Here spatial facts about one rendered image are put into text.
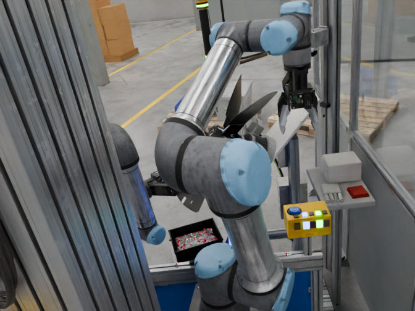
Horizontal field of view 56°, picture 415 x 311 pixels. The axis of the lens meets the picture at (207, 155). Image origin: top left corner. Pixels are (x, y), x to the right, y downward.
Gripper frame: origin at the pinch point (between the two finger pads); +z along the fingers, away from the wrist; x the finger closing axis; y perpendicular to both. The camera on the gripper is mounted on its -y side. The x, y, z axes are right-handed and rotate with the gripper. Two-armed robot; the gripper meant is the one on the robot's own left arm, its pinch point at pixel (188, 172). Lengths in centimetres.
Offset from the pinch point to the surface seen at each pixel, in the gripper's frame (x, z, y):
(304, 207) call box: 15.1, 24.3, -39.4
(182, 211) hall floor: 104, 58, 143
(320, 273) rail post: 47, 26, -42
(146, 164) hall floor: 92, 78, 250
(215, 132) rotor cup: -8.1, 22.5, 8.8
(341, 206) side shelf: 36, 58, -28
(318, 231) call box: 22, 23, -46
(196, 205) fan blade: 22.6, 5.1, 10.9
